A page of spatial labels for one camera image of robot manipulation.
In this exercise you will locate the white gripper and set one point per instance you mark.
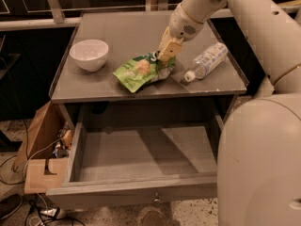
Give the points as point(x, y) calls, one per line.
point(182, 24)

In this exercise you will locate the green rice chip bag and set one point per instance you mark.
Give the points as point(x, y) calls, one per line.
point(142, 70)

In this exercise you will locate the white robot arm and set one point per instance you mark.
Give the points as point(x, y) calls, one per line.
point(259, 154)

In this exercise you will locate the grey cabinet with counter top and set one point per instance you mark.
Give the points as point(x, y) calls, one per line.
point(133, 34)

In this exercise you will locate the open grey top drawer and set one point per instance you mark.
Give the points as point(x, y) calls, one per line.
point(115, 164)

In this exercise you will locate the metal drawer knob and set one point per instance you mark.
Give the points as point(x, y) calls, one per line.
point(157, 199)

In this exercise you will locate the clear plastic water bottle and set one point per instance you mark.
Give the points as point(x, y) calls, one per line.
point(206, 62)

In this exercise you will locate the white ceramic bowl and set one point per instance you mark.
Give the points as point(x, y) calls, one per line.
point(89, 55)

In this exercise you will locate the wooden side box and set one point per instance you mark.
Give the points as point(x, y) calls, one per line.
point(43, 155)

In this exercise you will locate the metal railing frame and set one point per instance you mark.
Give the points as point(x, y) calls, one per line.
point(62, 13)

